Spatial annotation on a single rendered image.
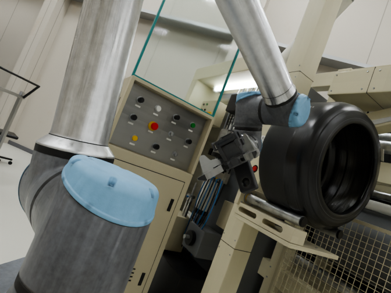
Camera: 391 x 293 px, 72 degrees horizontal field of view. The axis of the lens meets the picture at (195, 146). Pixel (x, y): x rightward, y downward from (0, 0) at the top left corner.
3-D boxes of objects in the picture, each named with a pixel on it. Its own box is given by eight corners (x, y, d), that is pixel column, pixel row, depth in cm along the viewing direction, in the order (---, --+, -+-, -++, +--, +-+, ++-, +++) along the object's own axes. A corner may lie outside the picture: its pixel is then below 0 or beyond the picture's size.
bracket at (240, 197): (233, 202, 137) (240, 184, 138) (282, 218, 157) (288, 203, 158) (237, 204, 134) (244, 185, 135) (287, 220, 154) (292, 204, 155)
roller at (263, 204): (243, 200, 137) (246, 192, 137) (249, 202, 139) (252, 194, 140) (299, 226, 107) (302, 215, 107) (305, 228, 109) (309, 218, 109)
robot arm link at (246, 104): (277, 92, 84) (274, 131, 85) (248, 93, 93) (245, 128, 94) (259, 89, 78) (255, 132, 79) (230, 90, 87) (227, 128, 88)
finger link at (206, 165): (183, 164, 65) (211, 150, 70) (194, 186, 64) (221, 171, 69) (189, 160, 62) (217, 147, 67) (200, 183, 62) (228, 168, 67)
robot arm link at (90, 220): (27, 312, 29) (92, 161, 31) (10, 246, 42) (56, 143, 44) (141, 307, 39) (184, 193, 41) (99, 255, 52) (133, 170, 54)
